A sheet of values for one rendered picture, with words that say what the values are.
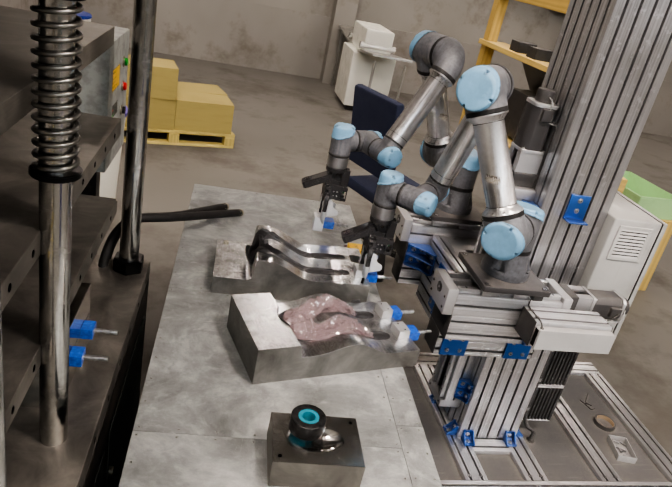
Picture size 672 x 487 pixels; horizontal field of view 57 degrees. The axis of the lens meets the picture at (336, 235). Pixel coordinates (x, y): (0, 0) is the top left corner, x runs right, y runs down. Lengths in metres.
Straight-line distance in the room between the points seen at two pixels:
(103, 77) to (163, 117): 3.67
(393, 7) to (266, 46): 1.95
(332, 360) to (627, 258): 1.12
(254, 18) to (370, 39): 2.17
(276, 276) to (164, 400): 0.58
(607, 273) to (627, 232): 0.16
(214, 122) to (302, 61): 4.04
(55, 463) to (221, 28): 8.34
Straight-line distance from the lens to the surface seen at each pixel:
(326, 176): 2.20
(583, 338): 2.06
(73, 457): 1.49
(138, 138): 1.91
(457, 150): 1.94
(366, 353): 1.75
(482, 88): 1.72
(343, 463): 1.41
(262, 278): 1.97
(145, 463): 1.45
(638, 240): 2.32
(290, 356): 1.64
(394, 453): 1.57
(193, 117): 5.70
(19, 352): 1.35
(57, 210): 1.20
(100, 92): 2.01
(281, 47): 9.52
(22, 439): 1.54
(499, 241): 1.78
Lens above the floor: 1.85
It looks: 24 degrees down
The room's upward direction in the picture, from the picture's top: 12 degrees clockwise
